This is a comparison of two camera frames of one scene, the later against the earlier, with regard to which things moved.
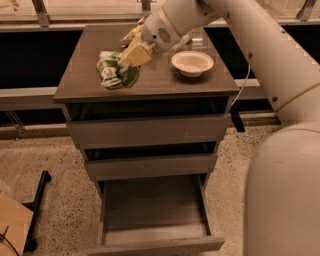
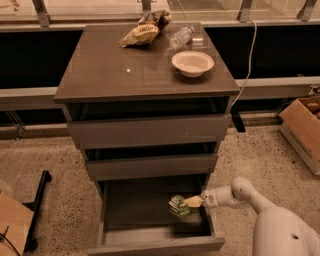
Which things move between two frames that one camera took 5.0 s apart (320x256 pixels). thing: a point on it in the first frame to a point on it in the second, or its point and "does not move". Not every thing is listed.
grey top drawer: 148,131 does not move
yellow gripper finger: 136,54 to 194,201
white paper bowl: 192,64 does not move
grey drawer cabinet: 159,132 does not move
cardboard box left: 15,221 does not move
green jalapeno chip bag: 110,73 to 174,205
